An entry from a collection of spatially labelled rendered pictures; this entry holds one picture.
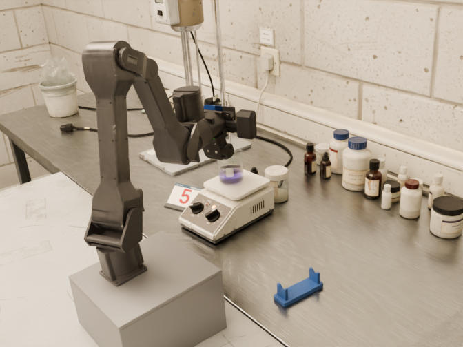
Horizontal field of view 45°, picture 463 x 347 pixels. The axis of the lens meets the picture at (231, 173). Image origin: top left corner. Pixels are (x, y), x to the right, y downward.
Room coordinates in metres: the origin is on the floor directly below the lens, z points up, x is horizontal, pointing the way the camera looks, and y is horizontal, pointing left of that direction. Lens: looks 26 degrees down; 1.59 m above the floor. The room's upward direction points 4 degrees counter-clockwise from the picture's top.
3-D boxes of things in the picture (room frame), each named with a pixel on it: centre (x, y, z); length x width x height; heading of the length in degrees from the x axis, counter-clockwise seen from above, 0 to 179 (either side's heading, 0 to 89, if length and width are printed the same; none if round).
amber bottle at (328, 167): (1.37, -0.25, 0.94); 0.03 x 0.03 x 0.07
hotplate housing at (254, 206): (1.19, 0.01, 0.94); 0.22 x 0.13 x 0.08; 132
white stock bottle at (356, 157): (1.31, -0.32, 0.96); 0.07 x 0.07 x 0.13
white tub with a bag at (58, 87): (2.09, 0.63, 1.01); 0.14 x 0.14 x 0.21
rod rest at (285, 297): (0.88, -0.11, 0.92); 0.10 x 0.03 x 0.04; 123
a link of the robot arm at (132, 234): (0.84, 0.21, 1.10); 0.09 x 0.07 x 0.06; 60
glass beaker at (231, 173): (1.22, 0.00, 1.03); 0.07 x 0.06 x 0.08; 36
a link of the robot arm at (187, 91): (1.06, 0.09, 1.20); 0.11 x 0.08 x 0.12; 150
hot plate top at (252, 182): (1.21, -0.01, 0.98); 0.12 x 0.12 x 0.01; 42
